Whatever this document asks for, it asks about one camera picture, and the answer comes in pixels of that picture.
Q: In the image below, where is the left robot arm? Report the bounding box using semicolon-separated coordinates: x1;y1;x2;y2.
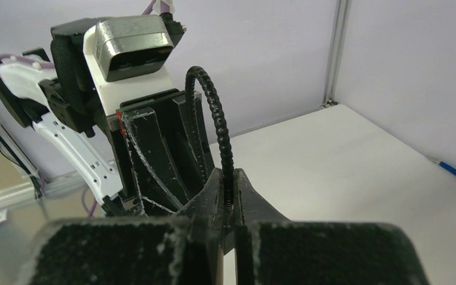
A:
0;12;214;216

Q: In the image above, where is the black cable lock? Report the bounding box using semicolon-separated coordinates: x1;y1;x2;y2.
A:
185;65;236;229

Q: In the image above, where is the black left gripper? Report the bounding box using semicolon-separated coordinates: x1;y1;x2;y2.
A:
106;89;214;216

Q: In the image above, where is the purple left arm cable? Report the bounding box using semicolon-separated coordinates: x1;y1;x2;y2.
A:
0;0;176;217

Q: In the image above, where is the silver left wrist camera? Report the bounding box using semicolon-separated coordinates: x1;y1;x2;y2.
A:
82;15;179;115

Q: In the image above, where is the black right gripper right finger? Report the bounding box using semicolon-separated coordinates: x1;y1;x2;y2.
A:
233;169;429;284

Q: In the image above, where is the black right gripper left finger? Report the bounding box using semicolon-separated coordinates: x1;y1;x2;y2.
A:
16;169;224;284

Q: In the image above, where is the aluminium frame post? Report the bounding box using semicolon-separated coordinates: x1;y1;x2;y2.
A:
321;0;352;108

